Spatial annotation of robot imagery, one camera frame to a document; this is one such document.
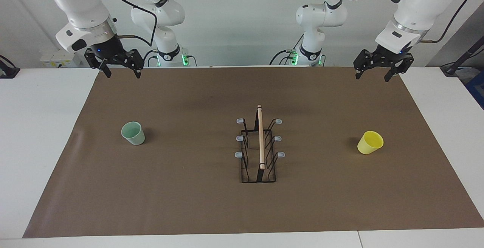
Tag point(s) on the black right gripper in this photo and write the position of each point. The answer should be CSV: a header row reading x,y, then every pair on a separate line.
x,y
109,51

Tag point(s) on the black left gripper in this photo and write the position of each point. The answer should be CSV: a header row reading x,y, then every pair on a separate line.
x,y
385,57

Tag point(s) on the pale green plastic cup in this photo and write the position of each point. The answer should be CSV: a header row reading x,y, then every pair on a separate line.
x,y
134,136

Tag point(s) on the yellow plastic cup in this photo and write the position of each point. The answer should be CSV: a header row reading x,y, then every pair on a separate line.
x,y
368,144

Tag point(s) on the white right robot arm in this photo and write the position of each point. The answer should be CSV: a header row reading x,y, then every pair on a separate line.
x,y
79,6

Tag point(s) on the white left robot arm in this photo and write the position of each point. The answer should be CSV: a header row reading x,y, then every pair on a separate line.
x,y
423,2

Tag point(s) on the black stand pole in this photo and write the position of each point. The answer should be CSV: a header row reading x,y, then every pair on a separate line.
x,y
467,55

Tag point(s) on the blue box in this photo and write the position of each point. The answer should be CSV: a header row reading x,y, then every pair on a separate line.
x,y
477,89

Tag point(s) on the black table clamp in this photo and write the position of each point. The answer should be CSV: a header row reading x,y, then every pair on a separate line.
x,y
7,72

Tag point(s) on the brown table mat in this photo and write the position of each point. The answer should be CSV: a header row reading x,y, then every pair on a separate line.
x,y
181,187

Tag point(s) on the white wall socket box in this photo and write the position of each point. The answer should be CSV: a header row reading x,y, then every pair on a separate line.
x,y
60,59

